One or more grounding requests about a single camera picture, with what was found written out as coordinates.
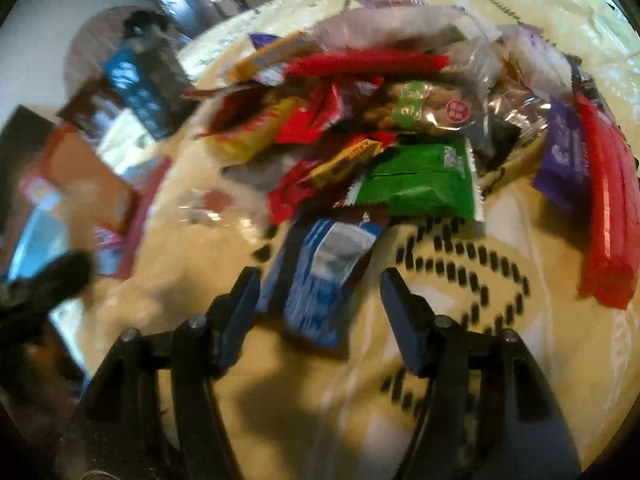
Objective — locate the brown snack packet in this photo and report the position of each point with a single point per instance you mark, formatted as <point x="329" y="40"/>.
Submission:
<point x="87" y="105"/>

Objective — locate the red and orange snack box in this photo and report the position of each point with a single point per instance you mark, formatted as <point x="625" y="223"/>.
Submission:
<point x="87" y="185"/>

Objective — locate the pink round cushion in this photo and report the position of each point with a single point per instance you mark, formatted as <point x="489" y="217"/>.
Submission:
<point x="92" y="42"/>

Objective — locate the pile of mixed snack wrappers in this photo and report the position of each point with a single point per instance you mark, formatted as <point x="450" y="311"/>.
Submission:
<point x="425" y="125"/>

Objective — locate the clear blue bowl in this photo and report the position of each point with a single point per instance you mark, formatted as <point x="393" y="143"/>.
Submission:
<point x="35" y="245"/>

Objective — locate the black bag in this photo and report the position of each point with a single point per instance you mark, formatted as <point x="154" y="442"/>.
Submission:
<point x="145" y="25"/>

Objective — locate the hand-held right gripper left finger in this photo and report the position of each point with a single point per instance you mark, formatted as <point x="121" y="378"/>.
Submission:
<point x="240" y="320"/>

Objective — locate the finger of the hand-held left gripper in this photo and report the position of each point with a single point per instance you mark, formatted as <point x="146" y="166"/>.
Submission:
<point x="57" y="277"/>

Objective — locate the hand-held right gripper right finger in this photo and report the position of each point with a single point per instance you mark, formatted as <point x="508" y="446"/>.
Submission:
<point x="400" y="325"/>

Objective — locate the blue and white snack packet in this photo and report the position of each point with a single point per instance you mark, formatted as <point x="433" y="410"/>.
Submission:
<point x="320" y="280"/>

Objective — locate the brown wooden furniture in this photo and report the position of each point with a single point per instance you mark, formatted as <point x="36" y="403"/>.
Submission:
<point x="22" y="160"/>

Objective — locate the black and blue snack box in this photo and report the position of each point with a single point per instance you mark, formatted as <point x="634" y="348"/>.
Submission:
<point x="145" y="90"/>

